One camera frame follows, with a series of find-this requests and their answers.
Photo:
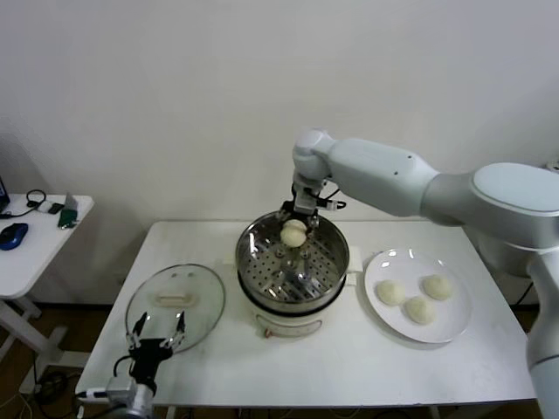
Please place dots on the white side table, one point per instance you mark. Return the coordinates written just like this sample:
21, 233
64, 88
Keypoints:
39, 253

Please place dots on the stainless steel steamer basket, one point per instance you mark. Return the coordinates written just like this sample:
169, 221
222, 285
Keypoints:
253, 257

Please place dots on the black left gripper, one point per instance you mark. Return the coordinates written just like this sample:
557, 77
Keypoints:
146, 355

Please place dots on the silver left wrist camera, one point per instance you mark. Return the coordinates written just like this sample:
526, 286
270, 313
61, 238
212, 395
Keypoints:
120, 387

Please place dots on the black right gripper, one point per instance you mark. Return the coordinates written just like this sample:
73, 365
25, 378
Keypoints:
321, 187

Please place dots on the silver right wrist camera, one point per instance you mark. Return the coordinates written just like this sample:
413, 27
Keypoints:
304, 201

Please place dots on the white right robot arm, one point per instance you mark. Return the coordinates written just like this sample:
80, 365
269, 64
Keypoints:
393, 174

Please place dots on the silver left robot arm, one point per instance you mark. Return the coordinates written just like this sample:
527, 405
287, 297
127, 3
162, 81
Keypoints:
137, 403

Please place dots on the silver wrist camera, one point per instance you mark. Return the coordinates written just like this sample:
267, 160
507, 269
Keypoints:
304, 201
120, 387

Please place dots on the small white adapter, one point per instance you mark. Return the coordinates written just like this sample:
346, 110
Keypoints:
43, 208

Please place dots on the round glass pot lid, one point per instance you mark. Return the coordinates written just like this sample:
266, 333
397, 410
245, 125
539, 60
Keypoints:
196, 305

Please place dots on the grey flat object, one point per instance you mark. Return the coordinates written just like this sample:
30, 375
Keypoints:
71, 202

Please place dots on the small black device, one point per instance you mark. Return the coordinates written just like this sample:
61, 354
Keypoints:
56, 209

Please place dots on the white round plate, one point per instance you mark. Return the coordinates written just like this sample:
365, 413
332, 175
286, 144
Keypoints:
454, 314

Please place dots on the dark green small object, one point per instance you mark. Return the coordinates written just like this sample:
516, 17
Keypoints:
68, 218

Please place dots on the white steamed baozi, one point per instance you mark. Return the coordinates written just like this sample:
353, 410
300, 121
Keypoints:
390, 292
419, 311
291, 238
436, 287

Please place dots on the white electric cooker pot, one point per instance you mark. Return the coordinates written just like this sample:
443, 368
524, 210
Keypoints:
288, 325

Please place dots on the blue computer mouse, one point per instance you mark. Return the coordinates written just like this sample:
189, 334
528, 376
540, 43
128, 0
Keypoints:
13, 236

